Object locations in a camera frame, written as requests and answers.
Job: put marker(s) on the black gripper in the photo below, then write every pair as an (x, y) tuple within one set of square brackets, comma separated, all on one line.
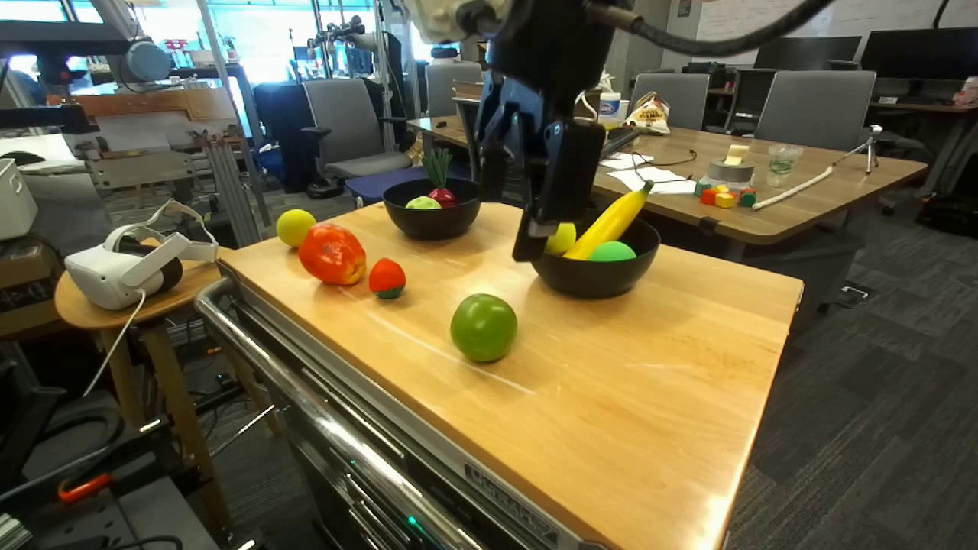
[(553, 62)]

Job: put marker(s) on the small yellow lemon toy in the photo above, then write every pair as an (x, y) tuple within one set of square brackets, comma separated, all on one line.
[(560, 240)]

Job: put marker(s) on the yellow banana toy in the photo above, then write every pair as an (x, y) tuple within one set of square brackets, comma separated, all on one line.
[(613, 218)]

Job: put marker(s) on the pale green round fruit toy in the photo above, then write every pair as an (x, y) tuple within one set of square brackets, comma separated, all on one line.
[(424, 204)]

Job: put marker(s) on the bright green ball toy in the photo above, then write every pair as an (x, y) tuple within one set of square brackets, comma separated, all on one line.
[(613, 253)]

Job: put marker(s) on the dark green apple toy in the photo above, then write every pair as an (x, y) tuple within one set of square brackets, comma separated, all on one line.
[(483, 328)]

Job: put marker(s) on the yellow-green round fruit toy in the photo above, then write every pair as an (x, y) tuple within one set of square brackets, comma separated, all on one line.
[(294, 228)]

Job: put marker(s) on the grey office chair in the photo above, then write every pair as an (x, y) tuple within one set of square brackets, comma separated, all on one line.
[(813, 107), (448, 87), (673, 96), (347, 118)]

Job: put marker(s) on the black bowl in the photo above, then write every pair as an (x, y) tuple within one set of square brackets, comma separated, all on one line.
[(597, 278), (431, 224)]

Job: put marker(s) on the beige crumpled object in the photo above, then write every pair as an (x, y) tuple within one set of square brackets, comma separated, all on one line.
[(649, 114)]

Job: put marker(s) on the white paper sheets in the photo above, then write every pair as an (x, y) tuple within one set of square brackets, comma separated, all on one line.
[(660, 181)]

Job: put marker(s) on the red strawberry toy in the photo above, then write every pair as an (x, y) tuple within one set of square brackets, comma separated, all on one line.
[(386, 276)]

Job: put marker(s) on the coloured toy blocks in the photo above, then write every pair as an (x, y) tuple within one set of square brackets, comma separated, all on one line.
[(722, 198)]

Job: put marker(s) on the clear plastic container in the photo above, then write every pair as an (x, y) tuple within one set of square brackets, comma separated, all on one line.
[(734, 170)]

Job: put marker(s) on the orange bell pepper toy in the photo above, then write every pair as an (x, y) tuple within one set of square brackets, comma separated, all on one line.
[(331, 255)]

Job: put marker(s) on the clear plastic cup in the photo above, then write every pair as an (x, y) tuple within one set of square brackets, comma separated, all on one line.
[(785, 157)]

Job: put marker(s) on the wooden office table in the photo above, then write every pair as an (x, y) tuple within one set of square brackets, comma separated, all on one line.
[(796, 210)]

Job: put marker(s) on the white stick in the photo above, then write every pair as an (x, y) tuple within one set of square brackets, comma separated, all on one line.
[(805, 188)]

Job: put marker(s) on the black monitor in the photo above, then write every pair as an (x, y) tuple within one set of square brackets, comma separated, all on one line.
[(805, 54), (919, 62)]

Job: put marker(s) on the small silver tripod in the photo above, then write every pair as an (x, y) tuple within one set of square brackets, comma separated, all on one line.
[(876, 149)]

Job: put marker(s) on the wooden top tool cart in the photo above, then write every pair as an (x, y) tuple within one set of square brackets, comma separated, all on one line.
[(339, 460)]

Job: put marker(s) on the round wooden stool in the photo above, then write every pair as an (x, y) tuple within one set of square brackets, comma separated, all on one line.
[(184, 285)]

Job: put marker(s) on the white VR headset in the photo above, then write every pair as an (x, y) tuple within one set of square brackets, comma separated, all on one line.
[(123, 271)]

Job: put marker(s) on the white box device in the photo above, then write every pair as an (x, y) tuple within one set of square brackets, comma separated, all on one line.
[(16, 199)]

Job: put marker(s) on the pale wrist camera block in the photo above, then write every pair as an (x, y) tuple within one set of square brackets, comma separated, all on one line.
[(445, 20)]

